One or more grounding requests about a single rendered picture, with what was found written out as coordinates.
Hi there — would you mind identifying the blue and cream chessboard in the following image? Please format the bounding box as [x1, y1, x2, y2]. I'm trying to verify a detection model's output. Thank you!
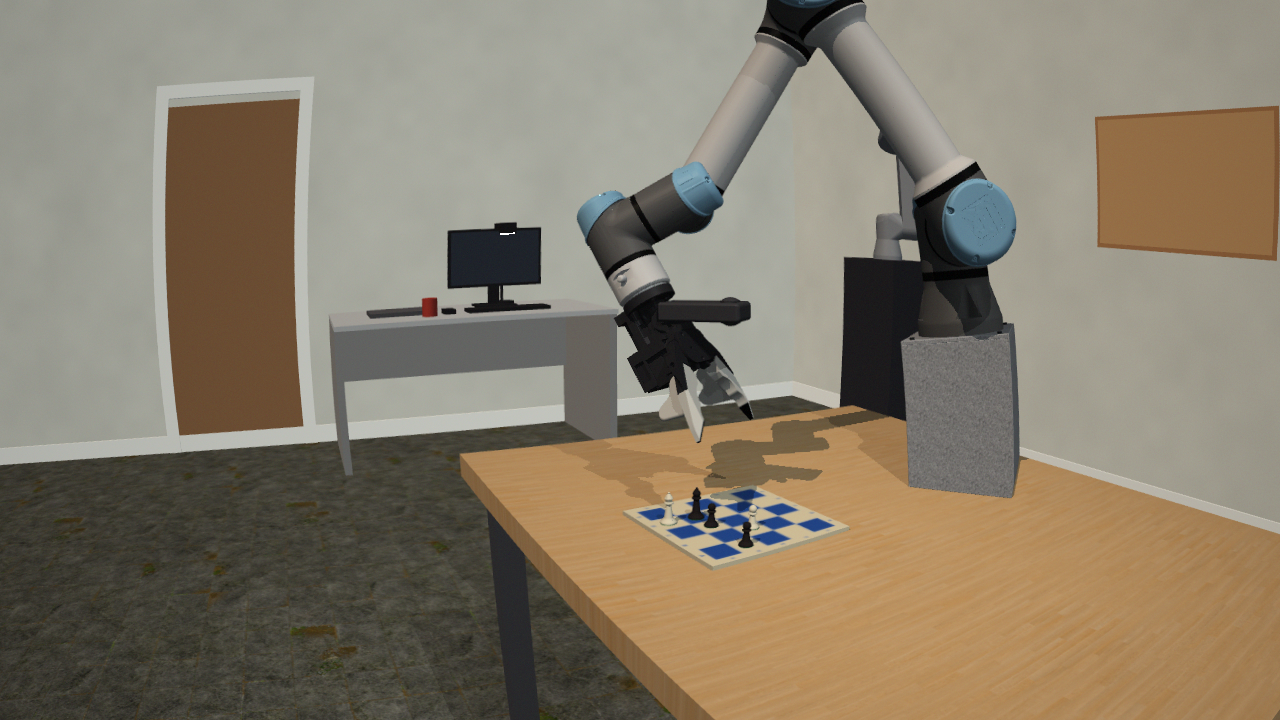
[623, 486, 849, 571]

